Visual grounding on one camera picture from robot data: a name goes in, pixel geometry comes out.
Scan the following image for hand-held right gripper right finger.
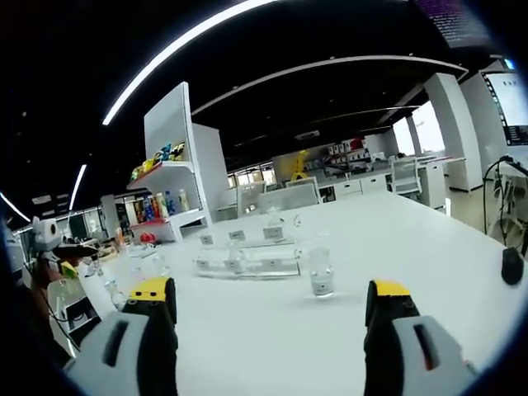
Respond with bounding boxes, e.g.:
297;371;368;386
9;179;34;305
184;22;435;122
362;279;479;396

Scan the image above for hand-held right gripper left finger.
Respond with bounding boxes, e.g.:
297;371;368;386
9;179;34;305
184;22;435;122
65;276;179;396

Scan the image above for clear acrylic reagent rack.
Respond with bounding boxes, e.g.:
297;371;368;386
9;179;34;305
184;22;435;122
192;224;304;281

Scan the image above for person's left hand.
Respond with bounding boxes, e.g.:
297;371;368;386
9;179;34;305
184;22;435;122
31;259;63;296

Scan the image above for white chest-worn device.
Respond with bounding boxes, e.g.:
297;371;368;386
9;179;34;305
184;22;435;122
2;237;22;284

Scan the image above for dark low cabinet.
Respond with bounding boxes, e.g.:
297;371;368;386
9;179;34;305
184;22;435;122
61;295;102;331

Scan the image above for short ceiling light strip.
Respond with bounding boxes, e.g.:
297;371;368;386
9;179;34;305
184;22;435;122
68;163;88;211

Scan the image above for small clear tray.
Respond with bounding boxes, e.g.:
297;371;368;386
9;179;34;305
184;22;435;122
127;243;160;257

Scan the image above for row of drink bottles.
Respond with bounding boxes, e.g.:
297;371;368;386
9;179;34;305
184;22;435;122
134;188;190;224

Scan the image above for black computer mouse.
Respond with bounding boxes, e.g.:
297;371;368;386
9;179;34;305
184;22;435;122
501;246;526;286

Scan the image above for row of colourful snack packets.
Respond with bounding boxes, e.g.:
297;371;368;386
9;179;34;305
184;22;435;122
130;142;186;181

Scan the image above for white display shelf unit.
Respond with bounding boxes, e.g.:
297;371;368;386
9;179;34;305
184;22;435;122
126;81;230;243

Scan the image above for white plastic chair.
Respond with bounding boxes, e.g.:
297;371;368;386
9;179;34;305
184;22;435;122
490;172;528;244

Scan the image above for white mesh office chair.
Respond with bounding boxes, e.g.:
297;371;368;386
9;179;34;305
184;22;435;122
389;156;422;195

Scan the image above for row of white office desks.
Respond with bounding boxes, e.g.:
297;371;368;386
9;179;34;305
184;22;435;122
321;158;467;211

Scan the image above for wide white chair back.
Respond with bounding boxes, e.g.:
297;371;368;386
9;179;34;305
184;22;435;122
257;183;321;211

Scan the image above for long ceiling light strip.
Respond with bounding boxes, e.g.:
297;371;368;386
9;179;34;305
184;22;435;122
101;0;281;126

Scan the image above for yellow robot figure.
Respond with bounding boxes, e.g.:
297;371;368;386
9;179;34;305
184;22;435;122
290;150;310;182

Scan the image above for lit computer monitor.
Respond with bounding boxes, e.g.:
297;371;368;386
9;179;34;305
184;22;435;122
480;69;528;148

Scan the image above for large dark text screen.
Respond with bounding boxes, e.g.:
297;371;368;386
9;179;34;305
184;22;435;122
420;0;494;49

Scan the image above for black monitor cable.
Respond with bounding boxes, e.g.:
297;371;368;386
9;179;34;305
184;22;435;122
484;155;528;240

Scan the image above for wall shelf with products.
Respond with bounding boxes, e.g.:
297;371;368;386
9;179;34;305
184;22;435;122
325;138;370;164

